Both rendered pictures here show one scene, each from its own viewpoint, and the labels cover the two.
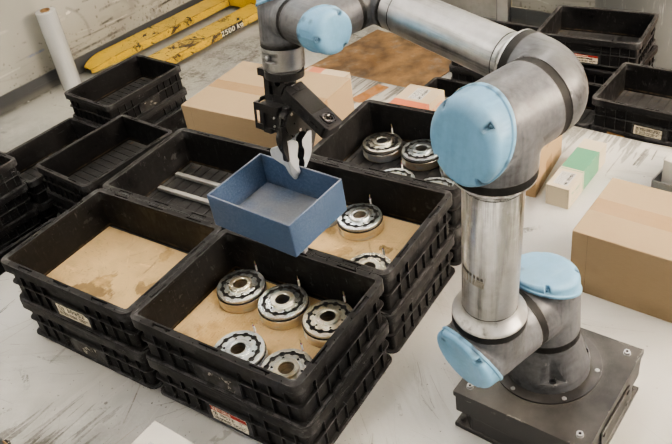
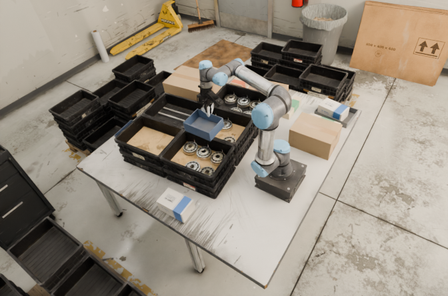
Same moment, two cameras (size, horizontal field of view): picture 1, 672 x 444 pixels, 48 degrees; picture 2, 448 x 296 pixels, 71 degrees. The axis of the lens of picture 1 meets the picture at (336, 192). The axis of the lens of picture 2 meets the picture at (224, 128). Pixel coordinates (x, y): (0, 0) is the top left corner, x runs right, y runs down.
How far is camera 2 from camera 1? 60 cm
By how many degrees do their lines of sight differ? 8
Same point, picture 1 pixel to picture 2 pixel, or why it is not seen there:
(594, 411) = (293, 182)
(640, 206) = (309, 121)
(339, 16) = (225, 76)
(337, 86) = not seen: hidden behind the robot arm
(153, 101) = (145, 73)
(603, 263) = (298, 139)
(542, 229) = (281, 126)
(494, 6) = (267, 31)
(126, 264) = (152, 139)
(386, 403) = (235, 181)
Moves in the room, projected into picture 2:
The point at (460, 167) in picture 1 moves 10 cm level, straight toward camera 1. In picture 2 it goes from (259, 124) to (259, 139)
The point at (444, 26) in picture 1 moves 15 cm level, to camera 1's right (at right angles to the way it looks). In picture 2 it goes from (254, 81) to (281, 76)
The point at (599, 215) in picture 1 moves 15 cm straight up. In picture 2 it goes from (297, 124) to (299, 108)
